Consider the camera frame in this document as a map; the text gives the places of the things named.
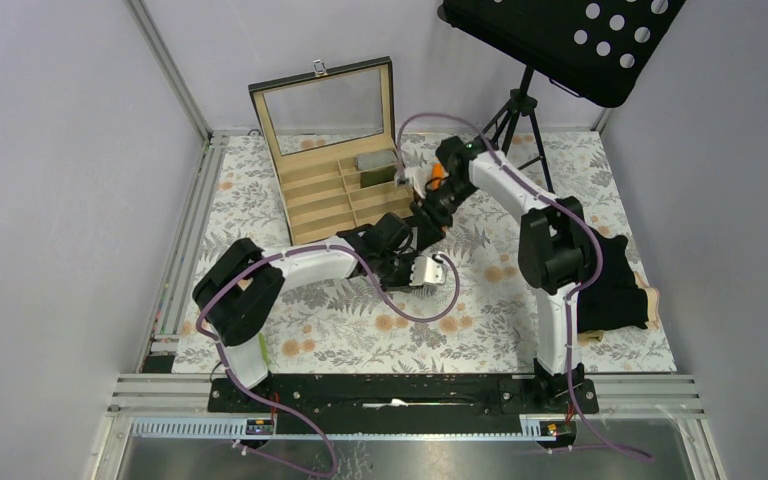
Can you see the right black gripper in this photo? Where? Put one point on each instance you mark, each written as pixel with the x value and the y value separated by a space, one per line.
pixel 430 221

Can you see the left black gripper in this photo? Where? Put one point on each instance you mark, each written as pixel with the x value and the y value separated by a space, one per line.
pixel 405 282

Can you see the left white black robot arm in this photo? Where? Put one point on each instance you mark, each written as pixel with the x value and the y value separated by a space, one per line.
pixel 237 294

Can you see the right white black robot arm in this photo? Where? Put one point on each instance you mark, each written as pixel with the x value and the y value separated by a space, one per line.
pixel 558 253

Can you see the orange cylinder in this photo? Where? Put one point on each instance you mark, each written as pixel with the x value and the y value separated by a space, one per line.
pixel 436 173

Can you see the dark green rolled cloth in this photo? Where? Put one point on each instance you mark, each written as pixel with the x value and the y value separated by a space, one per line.
pixel 374 177

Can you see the grey rolled cloth in box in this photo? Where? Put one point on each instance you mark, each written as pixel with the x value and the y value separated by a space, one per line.
pixel 375 160

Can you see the floral tablecloth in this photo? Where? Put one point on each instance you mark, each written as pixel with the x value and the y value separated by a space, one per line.
pixel 483 243

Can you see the wooden compartment box glass lid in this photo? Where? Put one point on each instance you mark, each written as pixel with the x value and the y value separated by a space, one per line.
pixel 314 125

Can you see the green clip lower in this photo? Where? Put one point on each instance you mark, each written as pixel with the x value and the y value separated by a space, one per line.
pixel 265 348

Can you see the black clothing pile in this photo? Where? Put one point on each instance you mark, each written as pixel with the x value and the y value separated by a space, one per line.
pixel 616 273

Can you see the black music stand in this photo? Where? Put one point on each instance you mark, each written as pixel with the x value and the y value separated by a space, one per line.
pixel 594 50

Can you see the beige garment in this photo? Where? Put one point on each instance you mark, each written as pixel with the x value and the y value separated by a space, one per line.
pixel 650 305

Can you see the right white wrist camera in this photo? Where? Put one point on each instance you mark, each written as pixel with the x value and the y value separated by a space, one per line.
pixel 413 177

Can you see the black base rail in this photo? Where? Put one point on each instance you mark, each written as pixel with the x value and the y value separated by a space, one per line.
pixel 402 404

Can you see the aluminium frame rails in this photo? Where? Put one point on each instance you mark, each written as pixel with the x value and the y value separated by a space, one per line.
pixel 185 199

